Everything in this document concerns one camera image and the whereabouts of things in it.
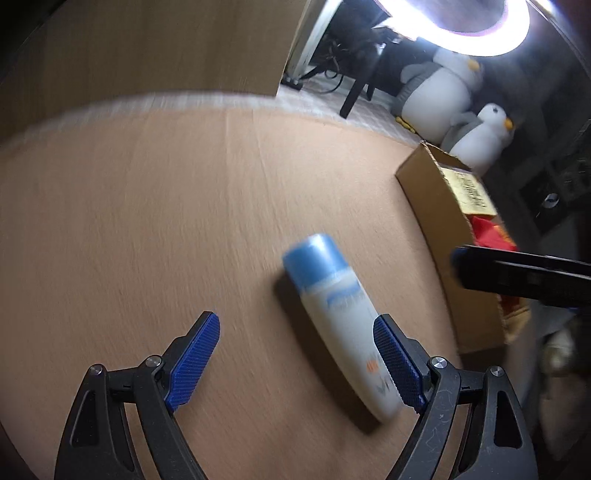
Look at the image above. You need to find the red packet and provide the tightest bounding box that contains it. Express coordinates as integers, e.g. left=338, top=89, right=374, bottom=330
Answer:
left=468, top=216, right=522, bottom=315

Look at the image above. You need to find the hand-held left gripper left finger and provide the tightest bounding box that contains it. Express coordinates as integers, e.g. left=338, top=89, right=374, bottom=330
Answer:
left=54, top=311, right=221, bottom=480

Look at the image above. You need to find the cardboard box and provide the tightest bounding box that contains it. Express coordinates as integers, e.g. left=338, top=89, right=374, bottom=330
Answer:
left=395, top=141, right=532, bottom=355

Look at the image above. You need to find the small penguin plush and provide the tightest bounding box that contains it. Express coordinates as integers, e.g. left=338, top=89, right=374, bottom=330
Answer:
left=445, top=104, right=515, bottom=176

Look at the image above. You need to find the yellow packet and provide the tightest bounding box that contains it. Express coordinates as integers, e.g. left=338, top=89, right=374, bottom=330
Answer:
left=438, top=166, right=498, bottom=217

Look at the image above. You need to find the white door frame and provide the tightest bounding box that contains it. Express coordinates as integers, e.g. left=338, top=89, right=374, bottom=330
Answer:
left=281, top=0, right=342, bottom=88

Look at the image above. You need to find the large penguin plush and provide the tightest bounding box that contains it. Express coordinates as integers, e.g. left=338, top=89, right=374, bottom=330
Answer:
left=394, top=46, right=483, bottom=141

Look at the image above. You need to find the large wooden panel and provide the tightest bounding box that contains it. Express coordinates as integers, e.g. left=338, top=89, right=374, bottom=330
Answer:
left=0, top=0, right=315, bottom=144

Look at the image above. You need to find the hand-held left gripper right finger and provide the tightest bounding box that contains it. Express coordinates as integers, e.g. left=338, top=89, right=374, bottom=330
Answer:
left=373, top=314, right=541, bottom=480

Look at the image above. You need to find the black tripod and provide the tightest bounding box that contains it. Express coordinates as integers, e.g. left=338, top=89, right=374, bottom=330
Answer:
left=339, top=28, right=393, bottom=118

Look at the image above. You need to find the white ring light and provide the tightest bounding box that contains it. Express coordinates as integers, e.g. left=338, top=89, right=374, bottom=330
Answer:
left=374, top=0, right=532, bottom=57

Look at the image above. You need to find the white bottle with blue cap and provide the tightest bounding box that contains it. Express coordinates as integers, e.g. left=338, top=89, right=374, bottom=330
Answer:
left=283, top=233, right=407, bottom=423

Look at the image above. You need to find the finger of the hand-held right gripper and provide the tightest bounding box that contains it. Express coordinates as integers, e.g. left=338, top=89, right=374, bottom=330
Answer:
left=451, top=244, right=500, bottom=292

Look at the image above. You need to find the person's right hand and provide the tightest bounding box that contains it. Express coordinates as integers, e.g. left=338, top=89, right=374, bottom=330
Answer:
left=541, top=314, right=591, bottom=377

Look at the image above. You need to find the checkered floor mat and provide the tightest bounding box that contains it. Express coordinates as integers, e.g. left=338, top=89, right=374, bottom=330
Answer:
left=0, top=85, right=421, bottom=148

